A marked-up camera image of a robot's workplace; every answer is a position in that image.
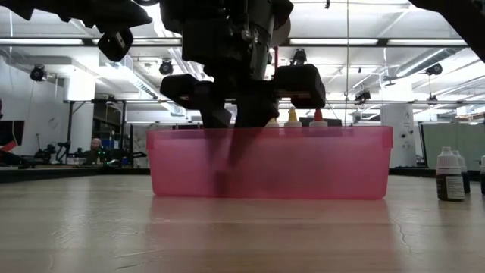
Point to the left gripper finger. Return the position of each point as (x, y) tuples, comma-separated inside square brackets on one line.
[(116, 43), (113, 13)]

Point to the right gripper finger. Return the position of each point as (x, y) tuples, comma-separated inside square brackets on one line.
[(216, 102), (288, 87)]

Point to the large yellow food coloring bottle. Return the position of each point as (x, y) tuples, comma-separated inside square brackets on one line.
[(292, 118), (272, 123)]

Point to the large red food coloring bottle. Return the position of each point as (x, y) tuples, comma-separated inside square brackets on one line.
[(318, 118)]

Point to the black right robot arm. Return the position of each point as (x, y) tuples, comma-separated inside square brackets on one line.
[(466, 19)]

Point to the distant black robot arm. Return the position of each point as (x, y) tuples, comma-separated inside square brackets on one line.
[(60, 149)]

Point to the black ceiling spotlight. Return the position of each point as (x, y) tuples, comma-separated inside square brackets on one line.
[(433, 69), (362, 95), (166, 67), (38, 72), (299, 56)]

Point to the black monitor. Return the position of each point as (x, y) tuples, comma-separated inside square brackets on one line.
[(335, 121)]

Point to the pink translucent plastic bin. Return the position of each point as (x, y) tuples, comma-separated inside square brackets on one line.
[(303, 167)]

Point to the person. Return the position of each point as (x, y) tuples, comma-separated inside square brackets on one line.
[(96, 146)]

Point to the white round column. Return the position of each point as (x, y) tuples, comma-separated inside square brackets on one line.
[(398, 117)]

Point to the dark monitor screen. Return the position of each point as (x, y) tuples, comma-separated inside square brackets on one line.
[(11, 130)]

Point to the dark background table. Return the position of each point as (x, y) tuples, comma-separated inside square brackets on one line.
[(76, 173)]

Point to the grey-green office partition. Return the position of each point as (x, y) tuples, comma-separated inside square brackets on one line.
[(447, 136)]

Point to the small dark bottle white label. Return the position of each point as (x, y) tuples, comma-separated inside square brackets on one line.
[(449, 178)]

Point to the long horizontal metal rail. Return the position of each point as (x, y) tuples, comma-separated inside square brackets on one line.
[(132, 101)]

